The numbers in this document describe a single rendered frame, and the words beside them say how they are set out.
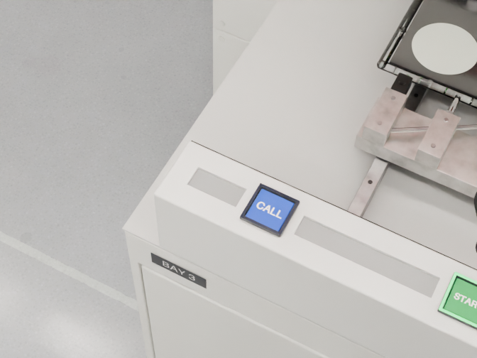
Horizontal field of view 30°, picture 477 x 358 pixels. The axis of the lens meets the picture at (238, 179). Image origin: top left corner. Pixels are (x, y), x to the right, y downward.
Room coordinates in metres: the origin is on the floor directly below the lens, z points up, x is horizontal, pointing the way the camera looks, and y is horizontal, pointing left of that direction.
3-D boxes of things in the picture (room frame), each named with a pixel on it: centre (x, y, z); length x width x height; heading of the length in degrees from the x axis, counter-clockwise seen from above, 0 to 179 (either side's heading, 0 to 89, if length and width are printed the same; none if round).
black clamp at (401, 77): (0.81, -0.23, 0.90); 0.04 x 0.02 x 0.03; 154
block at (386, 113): (0.76, -0.20, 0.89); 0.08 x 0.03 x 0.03; 154
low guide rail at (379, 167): (0.80, -0.24, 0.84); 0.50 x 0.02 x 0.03; 154
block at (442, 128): (0.73, -0.28, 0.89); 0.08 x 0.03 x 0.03; 154
